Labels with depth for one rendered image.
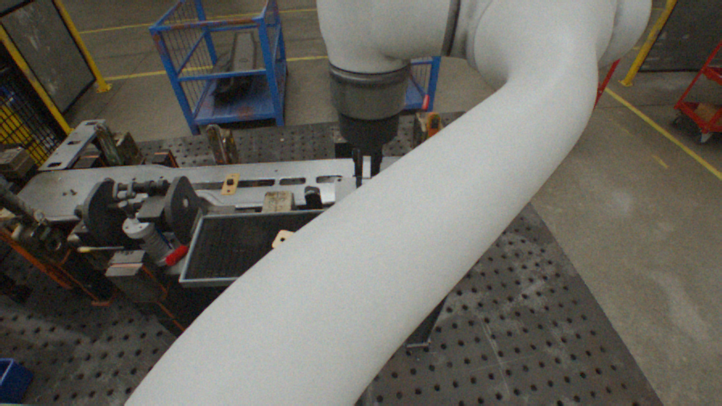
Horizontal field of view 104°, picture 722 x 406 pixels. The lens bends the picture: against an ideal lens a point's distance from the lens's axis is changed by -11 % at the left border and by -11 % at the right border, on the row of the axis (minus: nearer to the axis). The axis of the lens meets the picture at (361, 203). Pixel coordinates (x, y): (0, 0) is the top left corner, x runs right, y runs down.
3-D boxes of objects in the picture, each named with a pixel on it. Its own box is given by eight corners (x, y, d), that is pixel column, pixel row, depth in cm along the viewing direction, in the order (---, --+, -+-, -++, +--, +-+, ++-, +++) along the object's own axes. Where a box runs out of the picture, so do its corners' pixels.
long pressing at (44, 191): (467, 149, 100) (468, 145, 99) (492, 200, 85) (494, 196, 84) (39, 173, 93) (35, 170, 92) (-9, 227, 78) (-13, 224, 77)
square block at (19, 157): (89, 220, 117) (24, 147, 91) (79, 236, 112) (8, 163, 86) (70, 221, 117) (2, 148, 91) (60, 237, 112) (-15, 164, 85)
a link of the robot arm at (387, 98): (409, 43, 37) (404, 89, 41) (333, 42, 37) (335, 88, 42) (414, 76, 31) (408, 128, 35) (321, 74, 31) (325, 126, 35)
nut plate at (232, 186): (227, 174, 90) (226, 171, 89) (240, 173, 91) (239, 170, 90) (221, 195, 85) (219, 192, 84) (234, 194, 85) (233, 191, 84)
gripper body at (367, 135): (401, 125, 35) (395, 186, 42) (399, 89, 41) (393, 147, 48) (333, 122, 35) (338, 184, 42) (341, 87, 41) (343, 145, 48)
